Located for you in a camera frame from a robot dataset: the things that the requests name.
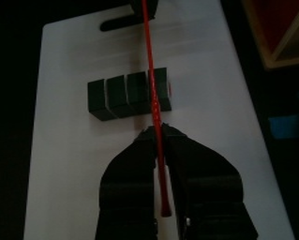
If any toy sushi roll slice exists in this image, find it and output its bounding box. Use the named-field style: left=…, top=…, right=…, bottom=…
left=126, top=70, right=154, bottom=115
left=147, top=67, right=173, bottom=113
left=87, top=79, right=118, bottom=122

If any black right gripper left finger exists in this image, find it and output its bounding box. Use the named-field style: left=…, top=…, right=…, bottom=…
left=94, top=126, right=159, bottom=240

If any red wooden drawer box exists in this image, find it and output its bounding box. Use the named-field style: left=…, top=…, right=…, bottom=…
left=241, top=0, right=299, bottom=70

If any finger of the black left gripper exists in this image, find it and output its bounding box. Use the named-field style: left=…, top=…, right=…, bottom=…
left=129, top=0, right=146, bottom=19
left=146, top=0, right=159, bottom=19

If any red toy knife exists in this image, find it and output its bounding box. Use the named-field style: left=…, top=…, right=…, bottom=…
left=139, top=0, right=174, bottom=218

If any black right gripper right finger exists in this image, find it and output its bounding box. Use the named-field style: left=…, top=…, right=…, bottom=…
left=161, top=123, right=260, bottom=240

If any blue plastic toy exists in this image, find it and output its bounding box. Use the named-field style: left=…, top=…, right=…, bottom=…
left=269, top=90, right=299, bottom=140

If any white plastic cutting board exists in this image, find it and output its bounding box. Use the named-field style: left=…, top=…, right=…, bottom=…
left=23, top=0, right=297, bottom=240

